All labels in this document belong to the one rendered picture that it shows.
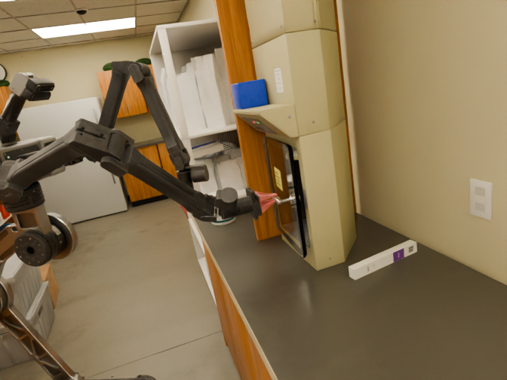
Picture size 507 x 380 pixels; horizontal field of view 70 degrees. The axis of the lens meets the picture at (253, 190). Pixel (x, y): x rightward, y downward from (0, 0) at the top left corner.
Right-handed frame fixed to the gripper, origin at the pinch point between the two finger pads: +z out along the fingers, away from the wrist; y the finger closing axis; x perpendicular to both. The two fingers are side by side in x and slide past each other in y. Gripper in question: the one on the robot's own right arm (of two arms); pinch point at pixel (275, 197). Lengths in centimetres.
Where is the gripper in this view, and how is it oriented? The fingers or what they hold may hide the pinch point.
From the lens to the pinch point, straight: 127.1
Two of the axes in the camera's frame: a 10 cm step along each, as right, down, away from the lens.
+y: -1.7, -9.5, -2.7
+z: 9.4, -2.4, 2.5
